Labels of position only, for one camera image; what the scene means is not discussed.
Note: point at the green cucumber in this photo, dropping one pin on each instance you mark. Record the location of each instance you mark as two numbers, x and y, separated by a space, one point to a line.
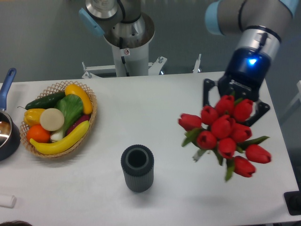
45 102

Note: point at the dark hair of person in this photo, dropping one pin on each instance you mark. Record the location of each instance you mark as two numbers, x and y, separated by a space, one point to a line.
15 223

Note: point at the dark ribbed vase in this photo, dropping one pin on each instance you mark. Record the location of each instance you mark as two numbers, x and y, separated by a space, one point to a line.
137 163

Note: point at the white cylinder object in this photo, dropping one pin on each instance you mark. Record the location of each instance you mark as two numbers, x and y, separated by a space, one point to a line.
7 201

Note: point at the yellow banana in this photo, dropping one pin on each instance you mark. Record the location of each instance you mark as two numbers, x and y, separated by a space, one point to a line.
64 144

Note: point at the green bok choy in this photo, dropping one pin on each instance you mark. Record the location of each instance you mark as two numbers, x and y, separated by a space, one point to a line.
71 106

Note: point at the red tulip bouquet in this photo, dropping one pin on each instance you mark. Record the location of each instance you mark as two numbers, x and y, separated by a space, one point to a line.
225 130

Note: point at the beige round disc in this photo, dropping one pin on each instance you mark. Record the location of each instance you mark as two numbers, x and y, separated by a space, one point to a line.
52 119

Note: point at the purple eggplant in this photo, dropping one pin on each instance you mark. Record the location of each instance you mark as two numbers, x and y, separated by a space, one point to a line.
77 122

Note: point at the white metal base frame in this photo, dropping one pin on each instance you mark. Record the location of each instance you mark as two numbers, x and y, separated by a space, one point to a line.
154 68

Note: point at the orange fruit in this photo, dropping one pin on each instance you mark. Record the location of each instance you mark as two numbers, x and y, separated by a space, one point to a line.
38 133

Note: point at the yellow squash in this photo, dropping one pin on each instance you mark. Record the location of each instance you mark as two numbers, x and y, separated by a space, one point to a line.
80 92

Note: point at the yellow bell pepper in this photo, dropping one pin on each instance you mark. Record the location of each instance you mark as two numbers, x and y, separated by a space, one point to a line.
32 116

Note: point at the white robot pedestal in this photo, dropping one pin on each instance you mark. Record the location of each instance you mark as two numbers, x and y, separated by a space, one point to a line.
131 62

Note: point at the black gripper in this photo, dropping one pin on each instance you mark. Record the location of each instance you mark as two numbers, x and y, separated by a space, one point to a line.
244 75

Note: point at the woven wicker basket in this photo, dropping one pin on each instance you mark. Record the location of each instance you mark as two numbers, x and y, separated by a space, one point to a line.
54 88

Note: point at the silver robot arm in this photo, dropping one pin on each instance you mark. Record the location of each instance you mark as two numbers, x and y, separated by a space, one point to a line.
262 24

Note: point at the black device at edge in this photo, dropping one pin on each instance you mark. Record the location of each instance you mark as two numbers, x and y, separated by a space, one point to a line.
293 202

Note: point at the blue handled saucepan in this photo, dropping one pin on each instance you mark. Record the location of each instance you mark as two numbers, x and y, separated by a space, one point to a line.
9 132

